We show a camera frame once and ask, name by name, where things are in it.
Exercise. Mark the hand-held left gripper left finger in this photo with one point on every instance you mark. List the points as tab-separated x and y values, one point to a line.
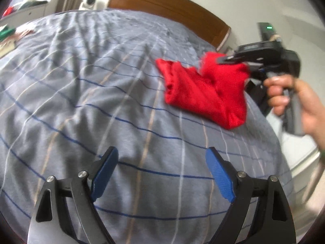
105	175

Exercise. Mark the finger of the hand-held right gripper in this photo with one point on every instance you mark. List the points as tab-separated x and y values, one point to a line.
236	59

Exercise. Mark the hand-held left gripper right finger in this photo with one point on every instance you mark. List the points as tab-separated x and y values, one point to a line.
221	175

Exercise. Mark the red sweater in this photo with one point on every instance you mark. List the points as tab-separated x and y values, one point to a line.
208	91

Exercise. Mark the person's right hand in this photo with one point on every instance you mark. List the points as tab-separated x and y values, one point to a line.
307	106

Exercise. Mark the grey striped duvet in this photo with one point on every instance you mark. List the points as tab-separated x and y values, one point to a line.
101	94

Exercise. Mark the wooden headboard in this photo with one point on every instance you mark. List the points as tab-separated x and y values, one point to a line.
167	5

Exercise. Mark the grey checked pillow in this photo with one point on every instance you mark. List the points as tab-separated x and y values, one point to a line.
152	28

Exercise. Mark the green cloth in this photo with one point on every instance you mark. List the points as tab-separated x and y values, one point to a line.
6	32

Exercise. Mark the white desk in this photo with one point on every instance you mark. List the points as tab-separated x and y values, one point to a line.
28	10

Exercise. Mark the white round camera device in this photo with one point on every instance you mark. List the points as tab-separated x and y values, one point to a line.
89	1

